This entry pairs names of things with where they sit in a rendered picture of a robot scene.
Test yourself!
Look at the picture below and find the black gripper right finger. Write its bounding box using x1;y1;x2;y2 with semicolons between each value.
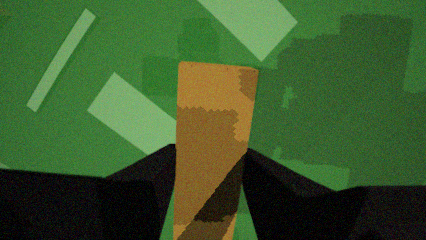
242;148;426;240

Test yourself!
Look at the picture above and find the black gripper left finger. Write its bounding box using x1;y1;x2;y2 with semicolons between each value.
0;144;176;240

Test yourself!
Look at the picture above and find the orange-brown bar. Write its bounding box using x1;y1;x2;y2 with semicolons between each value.
173;62;259;240

